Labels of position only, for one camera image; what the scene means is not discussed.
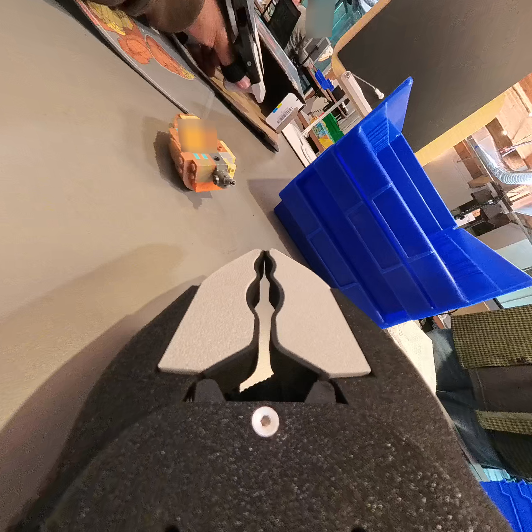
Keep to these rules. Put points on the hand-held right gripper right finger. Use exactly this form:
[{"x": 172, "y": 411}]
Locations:
[{"x": 320, "y": 324}]

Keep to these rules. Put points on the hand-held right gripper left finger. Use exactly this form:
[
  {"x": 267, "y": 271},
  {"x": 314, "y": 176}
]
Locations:
[{"x": 212, "y": 324}]

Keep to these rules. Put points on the stack of blue plastic bins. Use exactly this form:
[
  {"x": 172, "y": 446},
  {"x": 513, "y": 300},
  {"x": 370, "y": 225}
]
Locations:
[{"x": 391, "y": 233}]

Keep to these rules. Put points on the brown toy brick model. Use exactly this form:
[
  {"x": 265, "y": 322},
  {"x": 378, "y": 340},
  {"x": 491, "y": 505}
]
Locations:
[{"x": 199, "y": 158}]

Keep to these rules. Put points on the small grey toy part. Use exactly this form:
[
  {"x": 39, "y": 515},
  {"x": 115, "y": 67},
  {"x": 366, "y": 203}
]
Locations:
[{"x": 226, "y": 177}]

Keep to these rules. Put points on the person's left forearm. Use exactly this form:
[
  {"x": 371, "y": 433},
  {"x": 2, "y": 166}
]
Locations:
[{"x": 158, "y": 12}]

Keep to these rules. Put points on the person's left hand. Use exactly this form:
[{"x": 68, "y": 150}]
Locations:
[{"x": 212, "y": 37}]

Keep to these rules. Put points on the printed cardboard box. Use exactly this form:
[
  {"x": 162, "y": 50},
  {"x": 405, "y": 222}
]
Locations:
[{"x": 241, "y": 108}]

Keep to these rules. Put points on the small white carton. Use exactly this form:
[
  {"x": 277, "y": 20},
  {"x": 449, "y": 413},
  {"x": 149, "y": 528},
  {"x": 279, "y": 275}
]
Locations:
[{"x": 284, "y": 112}]

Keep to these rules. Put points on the printed instruction booklet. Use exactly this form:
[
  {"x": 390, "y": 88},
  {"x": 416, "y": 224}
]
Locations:
[{"x": 141, "y": 46}]

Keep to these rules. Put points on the white foam piece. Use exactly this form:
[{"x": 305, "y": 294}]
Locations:
[{"x": 299, "y": 143}]

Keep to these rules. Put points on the green box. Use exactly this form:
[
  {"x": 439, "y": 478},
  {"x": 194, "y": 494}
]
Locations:
[{"x": 332, "y": 125}]

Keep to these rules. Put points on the black board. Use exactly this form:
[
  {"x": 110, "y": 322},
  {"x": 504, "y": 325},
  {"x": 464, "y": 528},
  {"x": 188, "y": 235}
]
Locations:
[{"x": 440, "y": 58}]

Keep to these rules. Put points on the blue storage bin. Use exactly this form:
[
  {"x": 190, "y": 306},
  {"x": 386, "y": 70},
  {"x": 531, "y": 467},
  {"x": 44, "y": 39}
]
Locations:
[{"x": 507, "y": 503}]

